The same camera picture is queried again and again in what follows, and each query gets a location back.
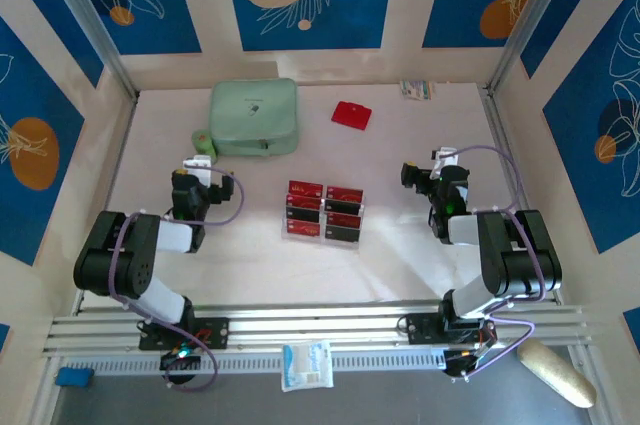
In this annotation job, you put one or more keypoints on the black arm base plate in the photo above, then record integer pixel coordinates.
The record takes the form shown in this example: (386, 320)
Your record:
(220, 332)
(420, 327)

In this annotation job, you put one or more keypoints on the white plastic packet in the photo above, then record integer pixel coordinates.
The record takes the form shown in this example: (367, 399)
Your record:
(307, 365)

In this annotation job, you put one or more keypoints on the mint green zip pouch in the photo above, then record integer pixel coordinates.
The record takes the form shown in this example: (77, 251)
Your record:
(252, 115)

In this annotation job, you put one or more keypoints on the blue sponge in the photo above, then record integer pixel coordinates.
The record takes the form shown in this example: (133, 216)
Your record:
(74, 377)

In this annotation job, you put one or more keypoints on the beige bread roll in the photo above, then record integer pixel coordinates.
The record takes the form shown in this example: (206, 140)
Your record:
(555, 372)

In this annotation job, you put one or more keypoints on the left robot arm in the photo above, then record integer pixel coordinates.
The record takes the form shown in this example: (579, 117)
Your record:
(120, 255)

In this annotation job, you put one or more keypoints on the clear acrylic card stand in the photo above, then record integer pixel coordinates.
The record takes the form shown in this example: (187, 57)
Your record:
(345, 246)

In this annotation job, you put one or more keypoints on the aluminium table edge rail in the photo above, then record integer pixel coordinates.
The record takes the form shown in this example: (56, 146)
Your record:
(505, 145)

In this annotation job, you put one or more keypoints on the white table cover sheet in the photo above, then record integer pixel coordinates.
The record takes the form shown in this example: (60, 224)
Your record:
(250, 275)

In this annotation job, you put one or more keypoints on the green roll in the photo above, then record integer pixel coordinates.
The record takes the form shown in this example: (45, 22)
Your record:
(202, 142)

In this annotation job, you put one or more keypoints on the aluminium frame post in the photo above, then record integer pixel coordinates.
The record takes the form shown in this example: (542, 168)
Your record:
(85, 15)
(535, 10)

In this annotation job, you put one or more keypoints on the small printed packet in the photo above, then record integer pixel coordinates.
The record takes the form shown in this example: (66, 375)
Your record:
(416, 90)

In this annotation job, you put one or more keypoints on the black connector box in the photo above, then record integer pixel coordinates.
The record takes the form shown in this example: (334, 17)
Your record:
(180, 361)
(460, 362)

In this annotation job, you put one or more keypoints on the aluminium rail beam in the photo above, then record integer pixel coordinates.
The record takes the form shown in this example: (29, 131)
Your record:
(310, 325)

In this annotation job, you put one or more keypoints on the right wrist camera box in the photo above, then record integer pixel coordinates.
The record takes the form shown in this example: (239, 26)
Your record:
(445, 157)

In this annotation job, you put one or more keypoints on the red credit card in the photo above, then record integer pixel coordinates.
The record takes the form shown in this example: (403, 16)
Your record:
(306, 188)
(302, 202)
(345, 193)
(300, 230)
(342, 220)

